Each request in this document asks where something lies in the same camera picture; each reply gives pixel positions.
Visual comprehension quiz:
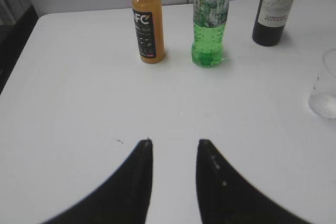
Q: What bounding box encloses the green sprite bottle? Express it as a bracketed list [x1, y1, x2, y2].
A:
[192, 0, 230, 68]

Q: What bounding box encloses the orange juice bottle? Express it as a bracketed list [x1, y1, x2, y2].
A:
[132, 0, 165, 64]

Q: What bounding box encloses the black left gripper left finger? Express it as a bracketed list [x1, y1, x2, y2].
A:
[46, 138, 153, 223]

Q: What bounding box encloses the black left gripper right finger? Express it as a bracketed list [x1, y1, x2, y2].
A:
[196, 139, 306, 223]

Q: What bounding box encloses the dark red wine bottle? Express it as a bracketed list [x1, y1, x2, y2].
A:
[252, 0, 294, 46]

